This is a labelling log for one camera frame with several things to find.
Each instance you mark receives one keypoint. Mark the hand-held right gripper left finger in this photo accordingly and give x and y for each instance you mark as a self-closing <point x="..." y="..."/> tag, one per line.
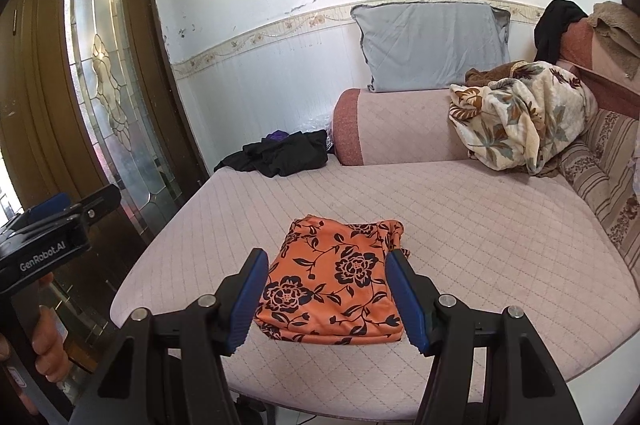
<point x="245" y="300"/>

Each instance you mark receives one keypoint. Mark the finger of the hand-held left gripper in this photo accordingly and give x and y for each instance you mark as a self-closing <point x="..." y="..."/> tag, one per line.
<point x="97" y="202"/>
<point x="50" y="204"/>

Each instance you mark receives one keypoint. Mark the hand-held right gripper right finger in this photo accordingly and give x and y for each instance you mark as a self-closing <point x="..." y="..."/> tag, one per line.
<point x="410" y="300"/>

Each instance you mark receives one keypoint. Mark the orange floral dress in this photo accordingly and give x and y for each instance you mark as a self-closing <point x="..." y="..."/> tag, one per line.
<point x="325" y="285"/>

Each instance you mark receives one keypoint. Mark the black clothes pile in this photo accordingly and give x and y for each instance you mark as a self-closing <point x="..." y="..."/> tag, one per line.
<point x="280" y="157"/>

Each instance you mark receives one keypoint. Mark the person's left hand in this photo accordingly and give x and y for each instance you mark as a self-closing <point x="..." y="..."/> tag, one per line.
<point x="50" y="345"/>

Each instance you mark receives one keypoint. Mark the wooden door with leaded glass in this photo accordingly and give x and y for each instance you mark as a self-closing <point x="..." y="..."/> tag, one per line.
<point x="40" y="80"/>

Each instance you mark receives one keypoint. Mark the purple cloth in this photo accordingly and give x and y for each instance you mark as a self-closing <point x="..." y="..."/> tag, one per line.
<point x="276" y="136"/>

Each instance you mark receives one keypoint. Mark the clear plastic bag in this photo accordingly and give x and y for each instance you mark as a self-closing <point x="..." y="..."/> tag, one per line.
<point x="315" y="125"/>

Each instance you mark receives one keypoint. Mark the cream floral blanket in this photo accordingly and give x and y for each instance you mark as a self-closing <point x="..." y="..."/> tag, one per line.
<point x="525" y="120"/>

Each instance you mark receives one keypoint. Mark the striped sofa cushion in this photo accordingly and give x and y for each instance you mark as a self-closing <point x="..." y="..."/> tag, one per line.
<point x="605" y="175"/>

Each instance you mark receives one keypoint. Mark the brown cloth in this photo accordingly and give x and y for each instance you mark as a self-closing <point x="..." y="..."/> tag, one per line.
<point x="490" y="75"/>

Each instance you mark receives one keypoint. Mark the grey pillow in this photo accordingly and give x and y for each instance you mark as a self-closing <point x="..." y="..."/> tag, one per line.
<point x="430" y="47"/>

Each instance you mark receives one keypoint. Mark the black garment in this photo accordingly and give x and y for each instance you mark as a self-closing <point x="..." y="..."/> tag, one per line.
<point x="555" y="30"/>

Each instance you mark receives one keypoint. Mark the tan towel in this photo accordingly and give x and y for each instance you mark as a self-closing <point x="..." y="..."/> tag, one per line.
<point x="617" y="27"/>

